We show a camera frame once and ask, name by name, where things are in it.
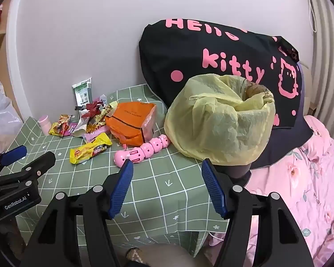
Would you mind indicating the green grid tablecloth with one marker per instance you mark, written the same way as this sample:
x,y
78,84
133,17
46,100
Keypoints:
x,y
161,189

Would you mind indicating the pale pink snack wrapper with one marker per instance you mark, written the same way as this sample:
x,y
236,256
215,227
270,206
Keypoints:
x,y
93,136

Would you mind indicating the small pink cup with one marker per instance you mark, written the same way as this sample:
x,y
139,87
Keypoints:
x,y
44,125

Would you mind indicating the waste bin with yellow liner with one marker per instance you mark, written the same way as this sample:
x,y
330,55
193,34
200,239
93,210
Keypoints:
x,y
211,122

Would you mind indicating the brown woven slipper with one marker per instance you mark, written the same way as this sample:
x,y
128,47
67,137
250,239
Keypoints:
x,y
135,254

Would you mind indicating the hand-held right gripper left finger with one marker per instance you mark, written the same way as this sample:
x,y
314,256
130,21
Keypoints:
x,y
122,189

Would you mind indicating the green white packet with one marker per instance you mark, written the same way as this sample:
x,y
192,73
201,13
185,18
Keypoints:
x,y
82,94

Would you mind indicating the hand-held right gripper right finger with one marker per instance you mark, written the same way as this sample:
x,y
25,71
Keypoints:
x,y
214,192

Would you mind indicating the white plastic bag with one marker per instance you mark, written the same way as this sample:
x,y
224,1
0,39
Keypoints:
x,y
0,111

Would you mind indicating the pink caterpillar toy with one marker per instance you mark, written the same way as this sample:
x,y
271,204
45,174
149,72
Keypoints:
x,y
144,150

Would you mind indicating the dark grey cushion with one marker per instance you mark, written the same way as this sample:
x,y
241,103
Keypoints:
x,y
289,144

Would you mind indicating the pale striped curtain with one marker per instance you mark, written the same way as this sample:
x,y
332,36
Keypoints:
x,y
327,55

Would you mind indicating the gold brown snack wrapper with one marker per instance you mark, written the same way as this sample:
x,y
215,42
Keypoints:
x,y
100,121

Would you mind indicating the pink floral blanket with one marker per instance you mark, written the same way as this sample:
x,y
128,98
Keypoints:
x,y
309,186

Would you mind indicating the orange basketball-print packet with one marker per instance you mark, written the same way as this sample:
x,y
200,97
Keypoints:
x,y
128,119

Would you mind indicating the yellow red snack wrapper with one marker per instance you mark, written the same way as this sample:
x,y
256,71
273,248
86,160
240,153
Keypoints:
x,y
59,126

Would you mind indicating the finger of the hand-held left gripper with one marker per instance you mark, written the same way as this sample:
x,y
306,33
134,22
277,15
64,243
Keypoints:
x,y
41,162
15,153

